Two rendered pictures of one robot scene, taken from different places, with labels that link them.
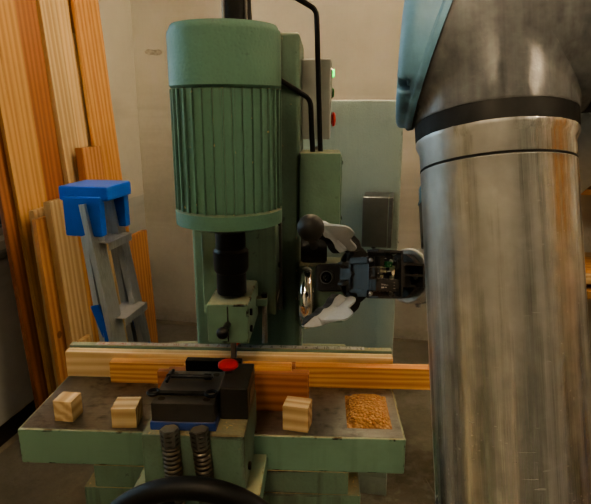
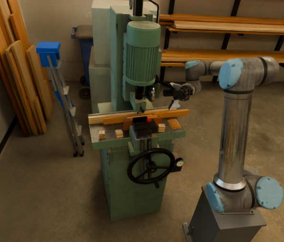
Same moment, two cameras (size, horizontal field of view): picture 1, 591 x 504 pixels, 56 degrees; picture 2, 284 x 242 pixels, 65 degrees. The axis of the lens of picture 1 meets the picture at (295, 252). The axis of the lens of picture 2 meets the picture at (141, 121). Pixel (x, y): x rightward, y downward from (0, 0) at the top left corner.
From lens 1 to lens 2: 69 cm
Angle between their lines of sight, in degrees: 29
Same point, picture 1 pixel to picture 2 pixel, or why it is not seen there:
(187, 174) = (135, 71)
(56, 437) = (102, 142)
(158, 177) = (32, 18)
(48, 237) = (15, 60)
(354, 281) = (178, 96)
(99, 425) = (112, 138)
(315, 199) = not seen: hidden behind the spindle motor
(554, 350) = (246, 128)
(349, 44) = not seen: outside the picture
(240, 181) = (150, 72)
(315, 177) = not seen: hidden behind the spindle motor
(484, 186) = (240, 104)
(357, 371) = (168, 113)
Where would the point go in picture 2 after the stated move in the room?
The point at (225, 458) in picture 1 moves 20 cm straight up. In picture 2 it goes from (154, 142) to (157, 114)
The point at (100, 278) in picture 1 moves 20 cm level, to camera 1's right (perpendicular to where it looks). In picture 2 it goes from (57, 81) to (82, 79)
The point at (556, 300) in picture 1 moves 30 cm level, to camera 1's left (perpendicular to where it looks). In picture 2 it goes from (247, 121) to (183, 131)
